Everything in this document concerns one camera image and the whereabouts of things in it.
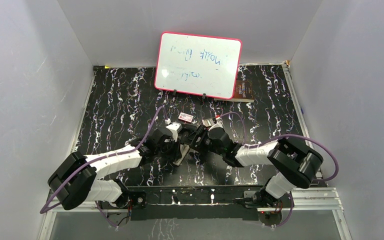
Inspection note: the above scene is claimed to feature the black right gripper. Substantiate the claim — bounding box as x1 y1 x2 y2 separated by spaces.
181 124 225 157

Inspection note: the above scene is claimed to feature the cardboard staple box tray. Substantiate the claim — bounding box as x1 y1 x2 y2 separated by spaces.
201 118 217 128

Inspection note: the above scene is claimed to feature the red white staple box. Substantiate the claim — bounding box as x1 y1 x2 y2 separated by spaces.
178 112 194 123

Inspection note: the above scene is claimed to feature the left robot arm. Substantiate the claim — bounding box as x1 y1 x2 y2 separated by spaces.
47 124 183 210

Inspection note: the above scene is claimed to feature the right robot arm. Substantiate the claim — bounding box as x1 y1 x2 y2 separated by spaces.
182 125 324 207

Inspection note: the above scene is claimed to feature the brown Three Days book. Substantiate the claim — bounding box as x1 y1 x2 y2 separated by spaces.
231 80 255 103

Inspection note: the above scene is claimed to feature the pink framed whiteboard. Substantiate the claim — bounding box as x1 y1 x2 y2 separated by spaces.
154 31 243 100

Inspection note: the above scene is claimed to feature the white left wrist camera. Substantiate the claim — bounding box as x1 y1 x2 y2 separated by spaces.
166 122 183 142

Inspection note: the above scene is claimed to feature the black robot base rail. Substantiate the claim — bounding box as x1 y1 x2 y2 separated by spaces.
99 185 294 222

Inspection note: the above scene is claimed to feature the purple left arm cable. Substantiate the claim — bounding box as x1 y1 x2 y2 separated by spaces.
39 105 171 229

